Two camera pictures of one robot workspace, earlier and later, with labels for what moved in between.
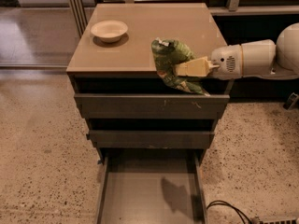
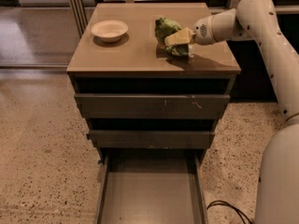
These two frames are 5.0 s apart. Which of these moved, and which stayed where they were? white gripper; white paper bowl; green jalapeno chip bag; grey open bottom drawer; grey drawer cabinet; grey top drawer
Moved: green jalapeno chip bag; white gripper
Stayed: grey top drawer; white paper bowl; grey drawer cabinet; grey open bottom drawer
